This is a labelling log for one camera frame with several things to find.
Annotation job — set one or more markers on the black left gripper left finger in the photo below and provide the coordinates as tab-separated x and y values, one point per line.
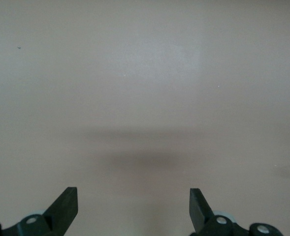
61	211

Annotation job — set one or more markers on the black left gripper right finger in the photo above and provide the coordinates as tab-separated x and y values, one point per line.
199	211

